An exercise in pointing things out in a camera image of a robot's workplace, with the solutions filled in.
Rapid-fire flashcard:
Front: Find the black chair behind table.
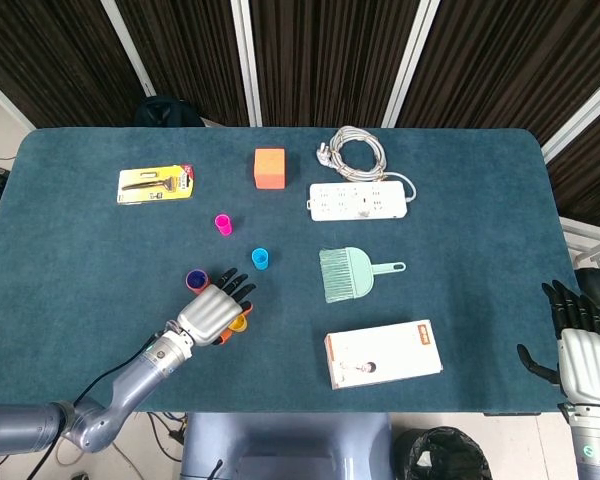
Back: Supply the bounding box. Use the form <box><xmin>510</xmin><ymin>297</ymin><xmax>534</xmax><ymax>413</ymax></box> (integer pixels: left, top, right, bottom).
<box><xmin>133</xmin><ymin>95</ymin><xmax>206</xmax><ymax>129</ymax></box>

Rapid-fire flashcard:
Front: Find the white partition post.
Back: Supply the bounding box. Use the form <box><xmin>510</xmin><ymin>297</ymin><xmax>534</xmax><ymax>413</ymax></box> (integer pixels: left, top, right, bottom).
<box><xmin>99</xmin><ymin>0</ymin><xmax>156</xmax><ymax>99</ymax></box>
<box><xmin>231</xmin><ymin>0</ymin><xmax>263</xmax><ymax>128</ymax></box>
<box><xmin>381</xmin><ymin>0</ymin><xmax>441</xmax><ymax>129</ymax></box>
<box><xmin>0</xmin><ymin>68</ymin><xmax>36</xmax><ymax>132</ymax></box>
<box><xmin>540</xmin><ymin>74</ymin><xmax>600</xmax><ymax>162</ymax></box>

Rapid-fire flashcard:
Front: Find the razor in yellow package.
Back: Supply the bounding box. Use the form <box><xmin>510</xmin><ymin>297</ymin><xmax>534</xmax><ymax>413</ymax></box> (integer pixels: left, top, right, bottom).
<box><xmin>116</xmin><ymin>164</ymin><xmax>197</xmax><ymax>206</ymax></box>

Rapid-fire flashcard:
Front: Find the white power strip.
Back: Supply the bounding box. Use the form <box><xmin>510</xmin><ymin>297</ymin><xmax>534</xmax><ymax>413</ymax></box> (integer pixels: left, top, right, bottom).
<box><xmin>307</xmin><ymin>180</ymin><xmax>409</xmax><ymax>222</ymax></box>

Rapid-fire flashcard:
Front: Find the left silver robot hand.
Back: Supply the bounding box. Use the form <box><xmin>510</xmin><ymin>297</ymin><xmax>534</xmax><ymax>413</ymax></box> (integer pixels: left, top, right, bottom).
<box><xmin>176</xmin><ymin>267</ymin><xmax>257</xmax><ymax>347</ymax></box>

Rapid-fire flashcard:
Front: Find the black trash bin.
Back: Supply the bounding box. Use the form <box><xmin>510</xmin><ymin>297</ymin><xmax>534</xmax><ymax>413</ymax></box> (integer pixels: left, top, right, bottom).
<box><xmin>397</xmin><ymin>425</ymin><xmax>494</xmax><ymax>480</ymax></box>

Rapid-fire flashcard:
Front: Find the black floor cable bundle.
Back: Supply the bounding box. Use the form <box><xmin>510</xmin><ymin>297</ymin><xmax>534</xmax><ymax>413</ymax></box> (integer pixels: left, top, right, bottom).
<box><xmin>144</xmin><ymin>412</ymin><xmax>189</xmax><ymax>447</ymax></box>

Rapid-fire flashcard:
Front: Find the white floor cable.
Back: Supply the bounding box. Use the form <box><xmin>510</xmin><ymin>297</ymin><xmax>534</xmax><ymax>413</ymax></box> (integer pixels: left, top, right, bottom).
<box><xmin>54</xmin><ymin>427</ymin><xmax>149</xmax><ymax>480</ymax></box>

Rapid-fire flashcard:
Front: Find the mint green hand brush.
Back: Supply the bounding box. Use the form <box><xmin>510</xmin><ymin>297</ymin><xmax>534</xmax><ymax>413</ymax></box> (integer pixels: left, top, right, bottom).
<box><xmin>318</xmin><ymin>246</ymin><xmax>408</xmax><ymax>305</ymax></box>

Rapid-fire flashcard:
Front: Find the white cardboard product box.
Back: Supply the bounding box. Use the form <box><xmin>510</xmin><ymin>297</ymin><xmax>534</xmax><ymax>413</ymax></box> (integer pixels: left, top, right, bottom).
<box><xmin>323</xmin><ymin>319</ymin><xmax>444</xmax><ymax>391</ymax></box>

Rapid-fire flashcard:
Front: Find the orange foam cube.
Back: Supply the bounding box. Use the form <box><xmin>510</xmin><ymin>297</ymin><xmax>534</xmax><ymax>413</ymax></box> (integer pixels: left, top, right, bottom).
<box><xmin>253</xmin><ymin>147</ymin><xmax>287</xmax><ymax>191</ymax></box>

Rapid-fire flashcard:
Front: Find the white metal rack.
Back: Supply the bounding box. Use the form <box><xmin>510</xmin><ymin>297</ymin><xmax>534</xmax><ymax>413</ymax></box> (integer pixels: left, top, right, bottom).
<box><xmin>559</xmin><ymin>217</ymin><xmax>600</xmax><ymax>271</ymax></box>

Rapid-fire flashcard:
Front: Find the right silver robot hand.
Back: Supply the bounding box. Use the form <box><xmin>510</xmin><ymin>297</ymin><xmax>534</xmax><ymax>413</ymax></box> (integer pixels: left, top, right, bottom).
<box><xmin>517</xmin><ymin>279</ymin><xmax>600</xmax><ymax>406</ymax></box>

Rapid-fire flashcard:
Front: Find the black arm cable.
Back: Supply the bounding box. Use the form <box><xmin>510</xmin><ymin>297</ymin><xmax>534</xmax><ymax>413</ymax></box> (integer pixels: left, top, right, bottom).
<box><xmin>27</xmin><ymin>327</ymin><xmax>174</xmax><ymax>480</ymax></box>

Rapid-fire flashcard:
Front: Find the grey coiled power cable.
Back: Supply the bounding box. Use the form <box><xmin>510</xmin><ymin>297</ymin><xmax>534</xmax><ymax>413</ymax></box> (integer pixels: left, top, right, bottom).
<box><xmin>318</xmin><ymin>125</ymin><xmax>418</xmax><ymax>201</ymax></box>

